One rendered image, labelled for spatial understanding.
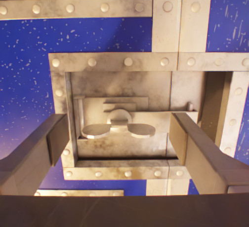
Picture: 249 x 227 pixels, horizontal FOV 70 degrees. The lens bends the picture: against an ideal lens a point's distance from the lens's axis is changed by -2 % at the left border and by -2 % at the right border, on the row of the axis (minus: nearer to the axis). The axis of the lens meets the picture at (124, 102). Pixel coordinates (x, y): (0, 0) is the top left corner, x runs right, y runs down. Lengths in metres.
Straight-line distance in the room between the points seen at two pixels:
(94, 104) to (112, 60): 0.05
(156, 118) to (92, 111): 0.06
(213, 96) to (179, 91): 0.03
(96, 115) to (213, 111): 0.12
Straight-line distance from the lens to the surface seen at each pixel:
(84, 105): 0.18
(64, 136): 0.16
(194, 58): 0.17
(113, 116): 0.17
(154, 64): 0.16
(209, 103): 0.19
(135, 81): 0.17
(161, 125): 0.18
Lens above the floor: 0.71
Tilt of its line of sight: 17 degrees up
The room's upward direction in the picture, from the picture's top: 180 degrees clockwise
